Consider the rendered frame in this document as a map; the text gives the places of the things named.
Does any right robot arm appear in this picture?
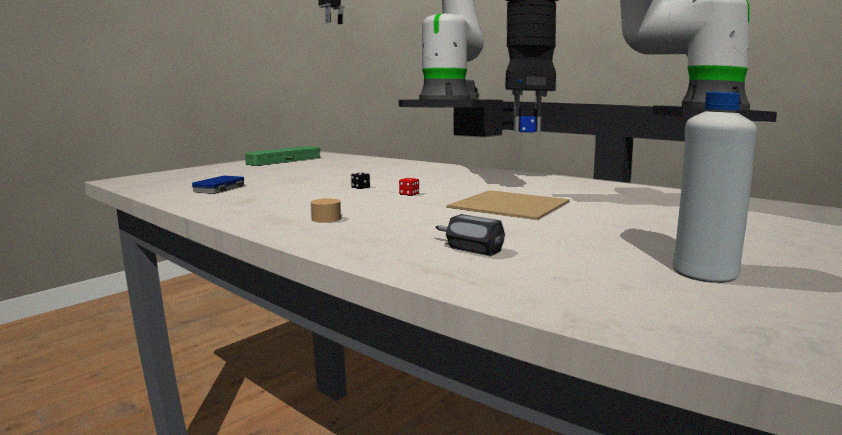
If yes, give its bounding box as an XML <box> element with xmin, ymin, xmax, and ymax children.
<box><xmin>419</xmin><ymin>0</ymin><xmax>484</xmax><ymax>100</ymax></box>

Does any red die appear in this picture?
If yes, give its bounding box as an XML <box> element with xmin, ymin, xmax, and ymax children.
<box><xmin>399</xmin><ymin>178</ymin><xmax>419</xmax><ymax>196</ymax></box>

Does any white plastic bottle with blue cap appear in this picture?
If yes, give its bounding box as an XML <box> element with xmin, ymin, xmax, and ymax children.
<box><xmin>673</xmin><ymin>92</ymin><xmax>757</xmax><ymax>282</ymax></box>

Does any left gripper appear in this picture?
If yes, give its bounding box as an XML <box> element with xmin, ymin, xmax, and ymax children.
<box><xmin>505</xmin><ymin>0</ymin><xmax>558</xmax><ymax>132</ymax></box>

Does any blue die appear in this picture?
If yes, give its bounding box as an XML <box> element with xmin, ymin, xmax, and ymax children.
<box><xmin>520</xmin><ymin>116</ymin><xmax>536</xmax><ymax>133</ymax></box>

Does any tan flat mat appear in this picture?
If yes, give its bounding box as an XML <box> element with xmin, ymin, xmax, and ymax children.
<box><xmin>446</xmin><ymin>190</ymin><xmax>570</xmax><ymax>220</ymax></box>

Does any tan cylinder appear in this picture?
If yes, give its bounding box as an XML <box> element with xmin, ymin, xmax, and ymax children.
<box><xmin>311</xmin><ymin>198</ymin><xmax>341</xmax><ymax>223</ymax></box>

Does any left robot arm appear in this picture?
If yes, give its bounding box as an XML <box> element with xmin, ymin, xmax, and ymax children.
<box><xmin>620</xmin><ymin>0</ymin><xmax>750</xmax><ymax>110</ymax></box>

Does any black die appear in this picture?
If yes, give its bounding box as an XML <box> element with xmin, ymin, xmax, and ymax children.
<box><xmin>351</xmin><ymin>172</ymin><xmax>370</xmax><ymax>189</ymax></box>

